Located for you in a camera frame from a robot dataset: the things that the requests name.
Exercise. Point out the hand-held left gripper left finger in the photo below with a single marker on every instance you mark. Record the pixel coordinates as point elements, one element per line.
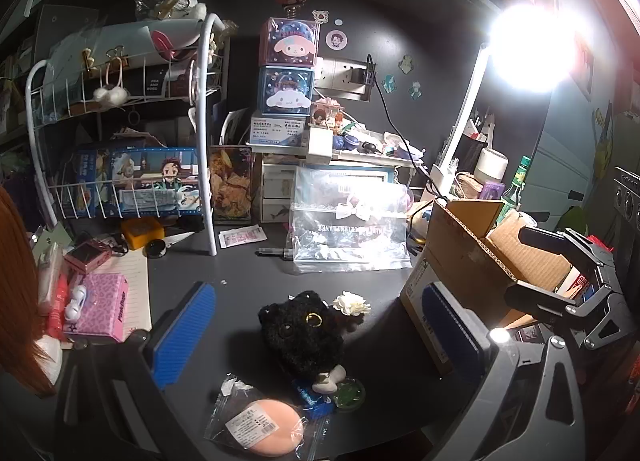
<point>182,336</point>

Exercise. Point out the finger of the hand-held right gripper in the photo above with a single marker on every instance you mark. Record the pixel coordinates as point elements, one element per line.
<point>545,241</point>
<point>542,298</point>

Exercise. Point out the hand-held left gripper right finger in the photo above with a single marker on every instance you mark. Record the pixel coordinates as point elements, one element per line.
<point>450,336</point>

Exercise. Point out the white fabric flower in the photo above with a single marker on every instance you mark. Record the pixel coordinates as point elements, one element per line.
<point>350,303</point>

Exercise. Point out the green glass bottle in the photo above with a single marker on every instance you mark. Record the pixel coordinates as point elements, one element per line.
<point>515,188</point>

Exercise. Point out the lined notepad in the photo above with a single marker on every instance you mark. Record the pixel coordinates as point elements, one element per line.
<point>137,291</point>

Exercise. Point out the small purple box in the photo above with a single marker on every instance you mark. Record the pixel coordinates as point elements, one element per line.
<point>492,189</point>

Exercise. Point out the pink patterned box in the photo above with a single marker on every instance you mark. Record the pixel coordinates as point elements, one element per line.
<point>102,308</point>

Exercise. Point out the cardboard box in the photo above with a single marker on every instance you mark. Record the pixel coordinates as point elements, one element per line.
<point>460,241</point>

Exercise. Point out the black round case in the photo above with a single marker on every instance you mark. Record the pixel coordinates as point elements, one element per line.
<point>156,247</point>

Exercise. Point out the white cylinder cup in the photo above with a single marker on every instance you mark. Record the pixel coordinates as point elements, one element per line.
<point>491,163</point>

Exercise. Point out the small yellow box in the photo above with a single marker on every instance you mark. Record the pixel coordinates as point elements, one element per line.
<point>141,232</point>

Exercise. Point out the green round badge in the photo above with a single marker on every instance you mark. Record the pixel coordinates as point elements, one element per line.
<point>350,395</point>

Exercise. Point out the pink white sachet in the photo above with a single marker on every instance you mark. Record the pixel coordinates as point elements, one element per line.
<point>241,236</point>

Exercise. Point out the black cat plush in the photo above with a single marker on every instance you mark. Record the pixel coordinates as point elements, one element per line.
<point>300,336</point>

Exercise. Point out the black pen holder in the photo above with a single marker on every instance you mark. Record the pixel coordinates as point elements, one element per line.
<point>472,148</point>

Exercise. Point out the black pen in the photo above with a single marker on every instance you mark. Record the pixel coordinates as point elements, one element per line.
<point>272,252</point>

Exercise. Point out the peach makeup sponge packet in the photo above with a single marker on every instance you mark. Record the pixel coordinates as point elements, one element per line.
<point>270,426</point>

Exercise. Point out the stack of clear zip bags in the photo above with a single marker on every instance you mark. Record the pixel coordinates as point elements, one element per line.
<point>350,241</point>

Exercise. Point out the small blue packet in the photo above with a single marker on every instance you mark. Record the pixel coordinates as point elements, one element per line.
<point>312,398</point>

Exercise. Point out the dried snack packet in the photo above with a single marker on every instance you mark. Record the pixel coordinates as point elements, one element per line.
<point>230,186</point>

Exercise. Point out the blue anime picture box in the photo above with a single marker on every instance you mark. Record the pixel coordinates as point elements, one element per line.
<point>165,176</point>

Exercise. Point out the white mini drawer unit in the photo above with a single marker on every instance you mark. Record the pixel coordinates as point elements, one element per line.
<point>275,196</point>

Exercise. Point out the white desk lamp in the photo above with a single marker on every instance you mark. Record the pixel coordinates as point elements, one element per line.
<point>475,86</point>

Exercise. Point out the small black object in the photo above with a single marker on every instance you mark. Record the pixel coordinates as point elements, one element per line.
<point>370,147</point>

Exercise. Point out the white desk shelf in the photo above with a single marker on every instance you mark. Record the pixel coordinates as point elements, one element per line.
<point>350,156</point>

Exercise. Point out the purple round case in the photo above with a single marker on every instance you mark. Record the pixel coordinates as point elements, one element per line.
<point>346,142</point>

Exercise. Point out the white blue label box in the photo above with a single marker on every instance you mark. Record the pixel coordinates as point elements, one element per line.
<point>277,131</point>

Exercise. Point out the small figurine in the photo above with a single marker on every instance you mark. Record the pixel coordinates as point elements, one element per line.
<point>327,115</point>

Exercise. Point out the blue cartoon storage box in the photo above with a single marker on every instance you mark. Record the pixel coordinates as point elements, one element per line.
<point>285,91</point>

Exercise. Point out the pink cartoon storage box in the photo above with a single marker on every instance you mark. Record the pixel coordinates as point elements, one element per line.
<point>290,43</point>

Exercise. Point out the pink compact camera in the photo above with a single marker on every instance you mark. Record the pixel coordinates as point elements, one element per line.
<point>87,255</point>

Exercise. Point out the teal cartoon wall sticker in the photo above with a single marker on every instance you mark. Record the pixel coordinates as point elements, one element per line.
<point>415,89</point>
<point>390,83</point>

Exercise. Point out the wall power outlet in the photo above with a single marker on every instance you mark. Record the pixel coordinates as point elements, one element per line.
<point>340,73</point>

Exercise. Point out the round cartoon wall sticker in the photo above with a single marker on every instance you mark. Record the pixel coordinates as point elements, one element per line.
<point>336,39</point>

